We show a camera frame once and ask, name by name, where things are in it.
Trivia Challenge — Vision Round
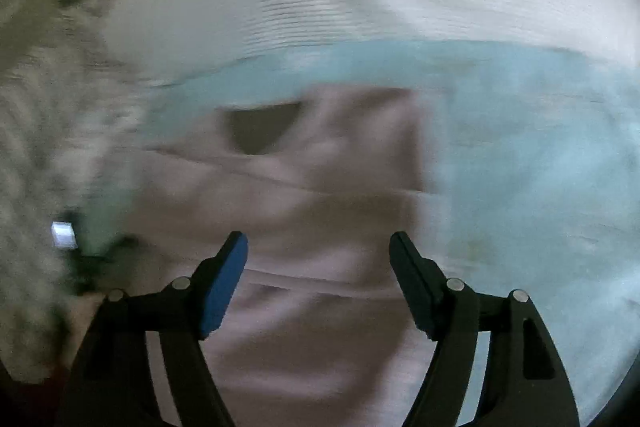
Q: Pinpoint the plaid blanket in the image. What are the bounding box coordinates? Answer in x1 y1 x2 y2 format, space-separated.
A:
0 0 166 383

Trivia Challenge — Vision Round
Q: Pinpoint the pinkish grey garment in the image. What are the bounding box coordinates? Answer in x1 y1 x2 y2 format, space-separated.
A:
82 87 451 427

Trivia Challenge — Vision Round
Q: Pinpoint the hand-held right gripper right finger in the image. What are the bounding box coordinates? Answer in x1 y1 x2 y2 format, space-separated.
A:
389 231 581 427

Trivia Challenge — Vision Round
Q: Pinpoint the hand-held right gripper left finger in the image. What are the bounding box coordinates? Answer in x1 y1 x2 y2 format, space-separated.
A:
55 231 249 427

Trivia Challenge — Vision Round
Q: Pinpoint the light blue floral bedsheet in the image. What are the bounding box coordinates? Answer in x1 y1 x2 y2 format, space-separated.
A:
80 39 640 423

